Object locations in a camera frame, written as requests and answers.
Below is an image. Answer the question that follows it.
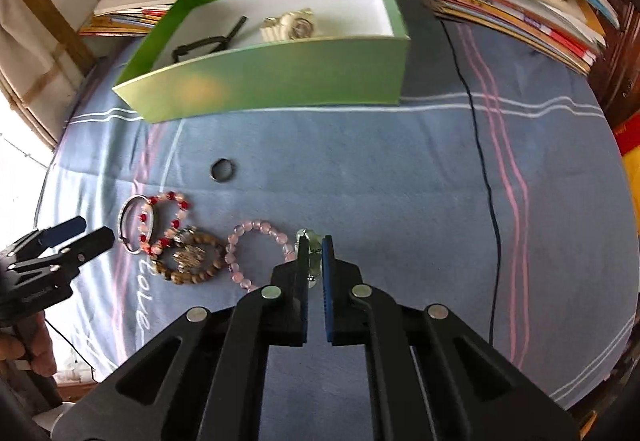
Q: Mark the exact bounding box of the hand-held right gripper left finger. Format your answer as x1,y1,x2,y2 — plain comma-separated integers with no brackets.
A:
55,235,310,441

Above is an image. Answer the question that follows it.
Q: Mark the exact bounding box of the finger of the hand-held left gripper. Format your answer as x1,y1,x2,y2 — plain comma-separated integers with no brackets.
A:
10,227,115,278
0,216,87,262

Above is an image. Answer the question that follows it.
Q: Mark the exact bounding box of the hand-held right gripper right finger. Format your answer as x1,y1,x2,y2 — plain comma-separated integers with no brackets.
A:
322,235,581,441

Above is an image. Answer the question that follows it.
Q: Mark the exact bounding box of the silver charm pendant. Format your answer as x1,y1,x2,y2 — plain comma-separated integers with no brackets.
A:
296,228,326,289

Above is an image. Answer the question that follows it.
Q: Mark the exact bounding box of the silver bangle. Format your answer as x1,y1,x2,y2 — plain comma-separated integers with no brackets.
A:
117,195,162,253

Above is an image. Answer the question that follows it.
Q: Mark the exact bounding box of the red and pink bead bracelet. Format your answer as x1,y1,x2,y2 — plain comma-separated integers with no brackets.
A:
135,191,193,256

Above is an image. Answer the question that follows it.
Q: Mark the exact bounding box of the brown wooden bead bracelet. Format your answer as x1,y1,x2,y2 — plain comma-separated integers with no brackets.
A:
152,227,227,286

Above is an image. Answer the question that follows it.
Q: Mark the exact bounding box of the green cardboard box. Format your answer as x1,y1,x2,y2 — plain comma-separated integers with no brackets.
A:
111,0,412,124

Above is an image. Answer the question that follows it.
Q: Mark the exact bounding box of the person's left hand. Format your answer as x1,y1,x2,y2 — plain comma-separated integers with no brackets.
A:
0,316,59,378

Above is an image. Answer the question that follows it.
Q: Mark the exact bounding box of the black wristwatch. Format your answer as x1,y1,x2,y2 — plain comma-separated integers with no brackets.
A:
171,16,248,62

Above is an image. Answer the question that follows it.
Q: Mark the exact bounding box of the small stack of books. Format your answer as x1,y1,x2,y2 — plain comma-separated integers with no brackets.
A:
79,0,203,37

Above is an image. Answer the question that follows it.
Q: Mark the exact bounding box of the white wristwatch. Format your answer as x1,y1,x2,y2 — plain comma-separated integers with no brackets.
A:
260,8,317,42

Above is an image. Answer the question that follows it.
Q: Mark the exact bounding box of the red and yellow box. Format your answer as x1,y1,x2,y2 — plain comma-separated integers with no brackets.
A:
614,114,640,157

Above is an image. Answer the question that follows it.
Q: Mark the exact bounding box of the dark metal ring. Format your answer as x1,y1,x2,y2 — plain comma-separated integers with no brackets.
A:
211,158,235,182

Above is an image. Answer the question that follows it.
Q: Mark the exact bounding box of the black cable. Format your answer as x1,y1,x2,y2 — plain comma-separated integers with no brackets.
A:
439,18,501,347

